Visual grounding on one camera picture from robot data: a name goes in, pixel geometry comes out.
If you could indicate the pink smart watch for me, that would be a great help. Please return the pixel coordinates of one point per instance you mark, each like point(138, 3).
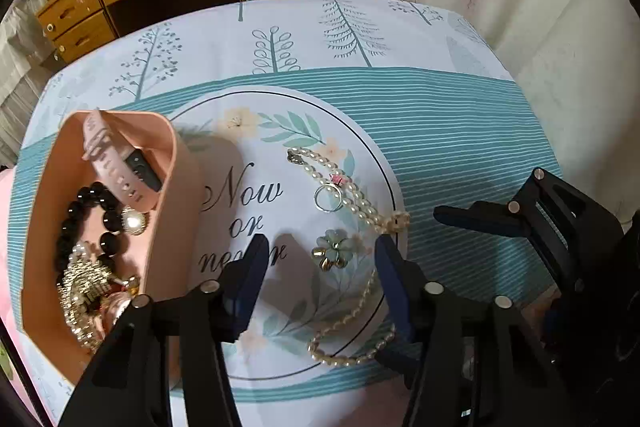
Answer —
point(121, 168)

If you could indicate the printed tablecloth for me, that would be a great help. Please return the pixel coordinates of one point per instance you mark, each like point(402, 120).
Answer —
point(406, 99)

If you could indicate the gold leaf brooch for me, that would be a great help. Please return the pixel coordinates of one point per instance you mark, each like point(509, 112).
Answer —
point(93, 297)

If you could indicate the green hair clip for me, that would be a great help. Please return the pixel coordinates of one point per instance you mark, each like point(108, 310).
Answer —
point(6, 363)

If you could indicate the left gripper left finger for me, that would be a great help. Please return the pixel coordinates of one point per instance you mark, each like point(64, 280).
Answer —
point(126, 381)

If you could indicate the pink blanket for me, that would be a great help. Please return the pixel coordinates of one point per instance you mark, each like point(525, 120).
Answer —
point(7, 315)

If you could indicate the round pearl earring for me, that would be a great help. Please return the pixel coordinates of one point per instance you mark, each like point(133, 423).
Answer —
point(134, 222)

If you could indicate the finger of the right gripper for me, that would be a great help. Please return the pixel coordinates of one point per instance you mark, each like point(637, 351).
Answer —
point(408, 368)
point(506, 220)

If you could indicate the white lace cover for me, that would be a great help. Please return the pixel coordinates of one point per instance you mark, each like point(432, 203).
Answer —
point(24, 53)

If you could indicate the green flower earring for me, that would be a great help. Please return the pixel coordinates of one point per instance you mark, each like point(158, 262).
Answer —
point(334, 249)

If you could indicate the pink plastic tray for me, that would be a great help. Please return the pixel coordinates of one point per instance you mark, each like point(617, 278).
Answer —
point(72, 206)

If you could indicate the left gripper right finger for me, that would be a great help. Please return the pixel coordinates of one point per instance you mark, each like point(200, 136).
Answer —
point(480, 363)

